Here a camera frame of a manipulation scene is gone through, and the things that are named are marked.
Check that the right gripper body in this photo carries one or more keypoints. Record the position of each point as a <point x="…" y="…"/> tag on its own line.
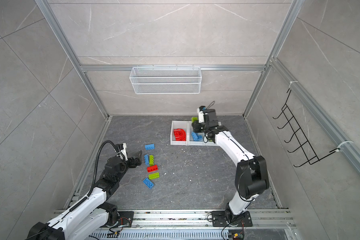
<point x="201" y="127"/>

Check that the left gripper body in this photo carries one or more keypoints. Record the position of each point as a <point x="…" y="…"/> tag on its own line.
<point x="124" y="166"/>

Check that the white three-compartment bin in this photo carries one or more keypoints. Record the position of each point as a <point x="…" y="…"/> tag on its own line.
<point x="187" y="126"/>

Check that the red arch lego piece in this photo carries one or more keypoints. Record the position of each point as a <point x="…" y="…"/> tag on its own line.
<point x="180" y="135"/>

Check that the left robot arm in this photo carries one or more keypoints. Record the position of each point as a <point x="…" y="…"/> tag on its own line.
<point x="92" y="211"/>

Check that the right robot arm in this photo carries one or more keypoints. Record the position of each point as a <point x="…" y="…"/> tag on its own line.
<point x="251" y="178"/>

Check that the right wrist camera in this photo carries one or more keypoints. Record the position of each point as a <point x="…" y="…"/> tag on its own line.
<point x="201" y="115"/>

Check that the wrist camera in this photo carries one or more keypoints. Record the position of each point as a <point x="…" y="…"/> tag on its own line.
<point x="201" y="115"/>
<point x="121" y="151"/>

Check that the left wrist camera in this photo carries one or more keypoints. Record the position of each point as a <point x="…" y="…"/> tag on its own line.
<point x="121" y="151"/>

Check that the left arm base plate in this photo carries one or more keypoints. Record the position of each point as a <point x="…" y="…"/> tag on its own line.
<point x="121" y="219"/>

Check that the white wire mesh basket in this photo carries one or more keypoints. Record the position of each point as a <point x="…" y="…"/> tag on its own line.
<point x="166" y="80"/>

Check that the black wire hook rack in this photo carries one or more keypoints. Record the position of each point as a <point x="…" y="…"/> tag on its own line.
<point x="298" y="135"/>

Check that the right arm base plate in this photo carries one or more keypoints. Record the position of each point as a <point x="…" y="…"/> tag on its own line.
<point x="225" y="219"/>

